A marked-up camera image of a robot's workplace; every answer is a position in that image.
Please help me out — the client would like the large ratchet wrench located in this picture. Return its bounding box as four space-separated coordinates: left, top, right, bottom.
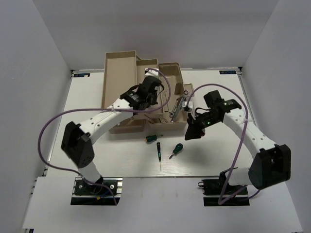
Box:
170 90 189 122

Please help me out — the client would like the small combination wrench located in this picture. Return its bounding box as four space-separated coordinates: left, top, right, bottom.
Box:
169 101 177 118

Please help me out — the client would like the stubby green handled screwdriver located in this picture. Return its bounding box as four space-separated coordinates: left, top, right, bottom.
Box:
169 143 183 160

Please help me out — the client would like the slim black green precision screwdriver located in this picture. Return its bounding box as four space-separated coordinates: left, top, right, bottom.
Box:
156 142 162 171

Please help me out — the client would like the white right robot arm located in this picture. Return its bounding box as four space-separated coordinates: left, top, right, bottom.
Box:
185 91 291 194

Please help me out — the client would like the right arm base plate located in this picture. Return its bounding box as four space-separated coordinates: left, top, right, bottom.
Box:
198 179 250 207

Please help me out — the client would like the stubby green orange-capped screwdriver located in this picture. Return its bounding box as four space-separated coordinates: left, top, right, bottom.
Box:
145 134 163 144

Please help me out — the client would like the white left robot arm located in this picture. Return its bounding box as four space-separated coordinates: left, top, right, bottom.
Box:
61 75 162 194

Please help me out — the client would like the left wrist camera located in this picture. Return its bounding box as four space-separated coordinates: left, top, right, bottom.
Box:
144 68 159 79

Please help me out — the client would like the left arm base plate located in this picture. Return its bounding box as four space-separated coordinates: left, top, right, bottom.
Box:
70 178 123 206

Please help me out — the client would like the beige plastic toolbox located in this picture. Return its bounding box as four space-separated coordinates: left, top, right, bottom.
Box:
102 51 193 134

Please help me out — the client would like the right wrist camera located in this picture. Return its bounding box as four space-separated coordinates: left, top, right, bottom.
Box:
182 99 194 113

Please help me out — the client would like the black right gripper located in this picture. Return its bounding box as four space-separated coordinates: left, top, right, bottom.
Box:
185 111 220 141

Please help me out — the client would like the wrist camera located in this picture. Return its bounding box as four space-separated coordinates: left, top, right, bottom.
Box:
144 68 159 79
182 99 194 113

